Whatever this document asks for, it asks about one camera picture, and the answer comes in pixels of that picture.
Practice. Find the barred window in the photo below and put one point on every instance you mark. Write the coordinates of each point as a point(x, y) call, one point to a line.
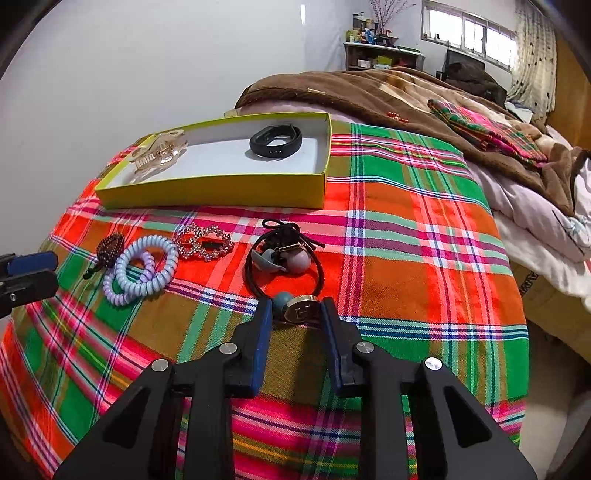
point(466, 32)

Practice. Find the brown fleece blanket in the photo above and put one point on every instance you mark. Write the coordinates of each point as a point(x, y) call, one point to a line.
point(346, 97)

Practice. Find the white quilt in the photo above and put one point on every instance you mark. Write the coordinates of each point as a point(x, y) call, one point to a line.
point(531, 221)

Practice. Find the dark brown jacket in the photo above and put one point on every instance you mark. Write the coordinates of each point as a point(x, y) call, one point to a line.
point(475, 81)

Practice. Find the black wristband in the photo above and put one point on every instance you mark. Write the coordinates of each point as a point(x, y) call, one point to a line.
point(272, 151)

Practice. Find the group of bottles and jars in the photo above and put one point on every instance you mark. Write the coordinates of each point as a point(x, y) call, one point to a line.
point(367, 34)

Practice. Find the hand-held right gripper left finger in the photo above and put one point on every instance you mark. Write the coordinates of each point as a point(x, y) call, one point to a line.
point(262, 332)

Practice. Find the cluttered storage shelf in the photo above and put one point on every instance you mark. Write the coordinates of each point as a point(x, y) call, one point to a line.
point(360, 55)

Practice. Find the bright plaid cloth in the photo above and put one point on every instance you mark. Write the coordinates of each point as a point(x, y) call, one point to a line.
point(415, 277)

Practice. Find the patterned curtain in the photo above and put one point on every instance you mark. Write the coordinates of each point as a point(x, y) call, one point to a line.
point(533, 60)

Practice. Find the rhinestone hair clip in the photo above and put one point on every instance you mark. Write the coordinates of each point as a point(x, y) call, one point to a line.
point(212, 243)

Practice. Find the brown cardboard box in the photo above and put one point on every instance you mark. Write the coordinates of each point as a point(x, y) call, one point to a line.
point(554, 304)

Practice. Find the dried flower branches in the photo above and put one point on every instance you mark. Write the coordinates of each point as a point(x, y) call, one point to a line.
point(390, 11)

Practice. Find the folded plaid cloth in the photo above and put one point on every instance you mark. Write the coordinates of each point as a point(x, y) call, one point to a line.
point(485, 129)

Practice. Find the wooden wardrobe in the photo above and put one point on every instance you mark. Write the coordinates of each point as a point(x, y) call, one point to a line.
point(572, 92)

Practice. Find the beige hair claw clip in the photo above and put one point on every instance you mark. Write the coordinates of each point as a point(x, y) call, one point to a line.
point(157, 152)

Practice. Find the red bead trinket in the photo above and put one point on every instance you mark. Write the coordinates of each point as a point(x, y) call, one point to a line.
point(397, 116)

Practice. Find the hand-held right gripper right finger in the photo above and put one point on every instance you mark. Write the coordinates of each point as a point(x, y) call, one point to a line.
point(333, 344)

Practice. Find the yellow-green shallow cardboard box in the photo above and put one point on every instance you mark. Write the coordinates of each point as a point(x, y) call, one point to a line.
point(207, 189)

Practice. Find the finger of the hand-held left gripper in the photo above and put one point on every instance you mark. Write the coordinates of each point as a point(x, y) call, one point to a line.
point(32, 285)
point(32, 264)

